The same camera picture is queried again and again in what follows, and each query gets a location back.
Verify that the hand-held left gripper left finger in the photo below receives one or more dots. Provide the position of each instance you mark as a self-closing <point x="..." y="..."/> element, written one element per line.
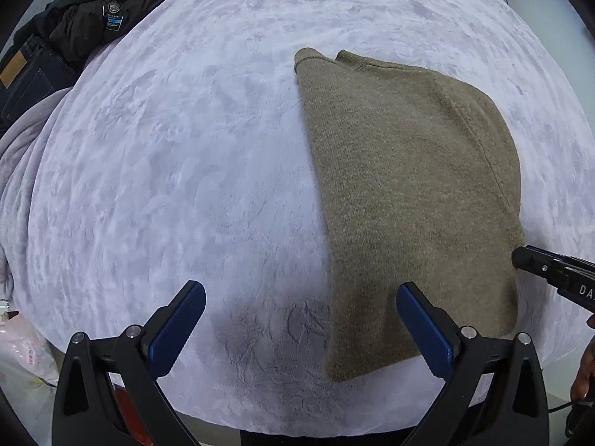
<point x="174" y="330"/>

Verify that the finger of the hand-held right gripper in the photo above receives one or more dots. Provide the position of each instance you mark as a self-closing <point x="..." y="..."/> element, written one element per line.
<point x="534" y="262"/>

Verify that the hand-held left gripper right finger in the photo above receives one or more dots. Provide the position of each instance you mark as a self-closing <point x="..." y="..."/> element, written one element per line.
<point x="425" y="332"/>

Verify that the olive knit sweater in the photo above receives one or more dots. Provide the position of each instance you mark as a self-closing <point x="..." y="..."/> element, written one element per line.
<point x="409" y="186"/>

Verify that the person's right hand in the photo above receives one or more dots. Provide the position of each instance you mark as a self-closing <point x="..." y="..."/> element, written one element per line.
<point x="584" y="371"/>

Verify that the red object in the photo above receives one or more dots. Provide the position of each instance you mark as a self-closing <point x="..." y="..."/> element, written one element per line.
<point x="132" y="418"/>

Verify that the white plastic bag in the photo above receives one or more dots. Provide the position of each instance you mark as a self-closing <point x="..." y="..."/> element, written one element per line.
<point x="23" y="362"/>

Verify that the lavender fleece blanket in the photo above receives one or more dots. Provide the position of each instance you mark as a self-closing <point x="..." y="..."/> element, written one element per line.
<point x="186" y="158"/>

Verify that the grey quilt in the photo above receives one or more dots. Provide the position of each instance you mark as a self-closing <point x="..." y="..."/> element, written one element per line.
<point x="18" y="186"/>

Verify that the dark blue jeans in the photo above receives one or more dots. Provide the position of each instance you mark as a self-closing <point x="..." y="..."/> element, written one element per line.
<point x="30" y="83"/>

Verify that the black jacket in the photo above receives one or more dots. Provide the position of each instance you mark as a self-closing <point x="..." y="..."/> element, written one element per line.
<point x="107" y="4"/>

